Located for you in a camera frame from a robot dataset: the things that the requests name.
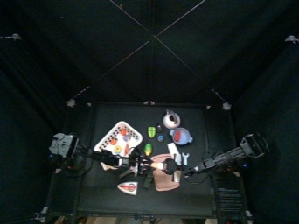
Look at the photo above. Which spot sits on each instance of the white eggshell half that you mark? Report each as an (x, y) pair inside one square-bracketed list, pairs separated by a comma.
[(156, 165)]

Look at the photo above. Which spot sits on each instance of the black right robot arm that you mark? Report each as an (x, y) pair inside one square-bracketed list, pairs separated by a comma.
[(227, 154)]

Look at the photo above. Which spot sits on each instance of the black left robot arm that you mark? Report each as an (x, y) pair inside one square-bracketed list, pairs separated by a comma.
[(89, 154)]

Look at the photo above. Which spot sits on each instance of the pink plate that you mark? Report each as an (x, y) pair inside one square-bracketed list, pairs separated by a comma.
[(165, 182)]

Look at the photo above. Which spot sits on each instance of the yellow green toy corn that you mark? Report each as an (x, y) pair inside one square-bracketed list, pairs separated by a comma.
[(147, 149)]

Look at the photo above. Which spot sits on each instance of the blue toy wrench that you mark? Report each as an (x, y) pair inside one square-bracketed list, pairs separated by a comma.
[(184, 158)]

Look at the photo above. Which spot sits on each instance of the white rectangular toy block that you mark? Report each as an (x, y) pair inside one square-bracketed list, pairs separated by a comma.
[(173, 150)]

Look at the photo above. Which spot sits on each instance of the yellow toy food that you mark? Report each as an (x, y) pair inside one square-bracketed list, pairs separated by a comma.
[(116, 150)]

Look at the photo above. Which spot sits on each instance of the beige toy piece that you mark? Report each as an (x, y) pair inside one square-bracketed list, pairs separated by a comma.
[(106, 166)]

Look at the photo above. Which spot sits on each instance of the purple toy food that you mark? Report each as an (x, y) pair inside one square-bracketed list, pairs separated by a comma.
[(125, 138)]

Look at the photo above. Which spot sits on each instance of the small blue toy piece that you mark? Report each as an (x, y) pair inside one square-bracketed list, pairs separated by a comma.
[(160, 138)]

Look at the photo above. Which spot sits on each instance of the orange toy food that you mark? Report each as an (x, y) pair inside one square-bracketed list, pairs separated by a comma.
[(123, 131), (113, 142)]

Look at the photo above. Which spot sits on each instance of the white perforated basket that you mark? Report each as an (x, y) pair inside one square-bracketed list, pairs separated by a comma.
[(112, 136)]

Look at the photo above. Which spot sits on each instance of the green yellow toy vegetable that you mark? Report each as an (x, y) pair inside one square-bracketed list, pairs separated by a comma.
[(151, 132)]

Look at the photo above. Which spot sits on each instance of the red toy in pot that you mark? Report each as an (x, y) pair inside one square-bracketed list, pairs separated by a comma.
[(177, 135)]

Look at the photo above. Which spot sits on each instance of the blue toy pot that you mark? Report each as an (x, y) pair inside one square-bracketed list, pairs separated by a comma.
[(181, 137)]

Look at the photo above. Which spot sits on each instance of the small dark toy piece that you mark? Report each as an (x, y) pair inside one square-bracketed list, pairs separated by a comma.
[(159, 127)]

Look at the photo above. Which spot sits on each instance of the white toy kettle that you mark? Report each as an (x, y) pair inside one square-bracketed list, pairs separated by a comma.
[(171, 120)]

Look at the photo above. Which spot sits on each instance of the white text label sticker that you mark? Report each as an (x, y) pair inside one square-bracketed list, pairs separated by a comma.
[(229, 199)]

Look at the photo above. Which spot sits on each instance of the grey frame corner bracket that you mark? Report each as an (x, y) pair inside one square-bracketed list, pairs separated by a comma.
[(14, 37), (225, 106), (147, 102), (70, 102), (291, 38)]

